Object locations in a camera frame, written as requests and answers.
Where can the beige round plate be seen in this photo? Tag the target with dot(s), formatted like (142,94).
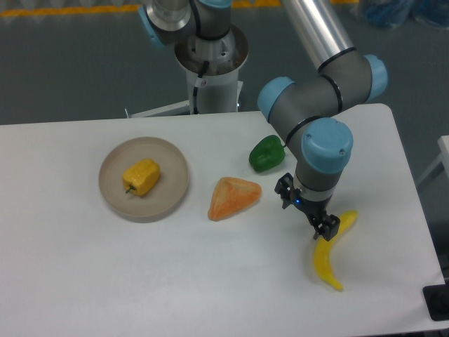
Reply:
(167,194)

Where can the yellow bell pepper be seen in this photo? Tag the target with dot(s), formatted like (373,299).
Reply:
(141,177)

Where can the black device at table edge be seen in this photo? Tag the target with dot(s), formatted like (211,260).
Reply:
(436,299)

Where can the white pedestal foot bracket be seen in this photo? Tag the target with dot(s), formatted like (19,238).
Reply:
(174,109)

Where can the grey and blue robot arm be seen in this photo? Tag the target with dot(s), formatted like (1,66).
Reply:
(304,116)

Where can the green bell pepper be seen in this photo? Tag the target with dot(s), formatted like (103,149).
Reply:
(267,154)

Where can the blue plastic bag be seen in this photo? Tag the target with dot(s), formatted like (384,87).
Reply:
(392,14)

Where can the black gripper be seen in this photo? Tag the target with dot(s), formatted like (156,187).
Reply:
(312,203)

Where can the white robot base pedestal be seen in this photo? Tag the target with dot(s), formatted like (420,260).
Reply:
(212,71)

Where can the yellow banana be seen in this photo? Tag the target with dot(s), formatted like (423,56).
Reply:
(322,252)

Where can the orange triangular sandwich toy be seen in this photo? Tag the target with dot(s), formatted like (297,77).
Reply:
(232,195)

